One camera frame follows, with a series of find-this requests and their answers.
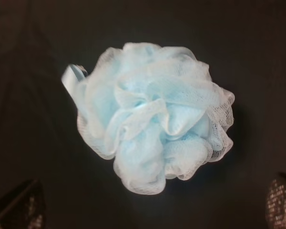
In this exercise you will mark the black table cloth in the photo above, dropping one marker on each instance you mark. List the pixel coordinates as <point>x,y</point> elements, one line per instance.
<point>244,43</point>

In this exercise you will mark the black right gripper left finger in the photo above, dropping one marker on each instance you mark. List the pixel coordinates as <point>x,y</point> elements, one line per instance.
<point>23,207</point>

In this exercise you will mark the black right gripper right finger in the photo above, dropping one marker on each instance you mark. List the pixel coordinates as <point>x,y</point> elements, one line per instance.
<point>276,203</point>

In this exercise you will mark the blue white bath loofah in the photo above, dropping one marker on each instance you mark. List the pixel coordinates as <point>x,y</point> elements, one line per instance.
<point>154,110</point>

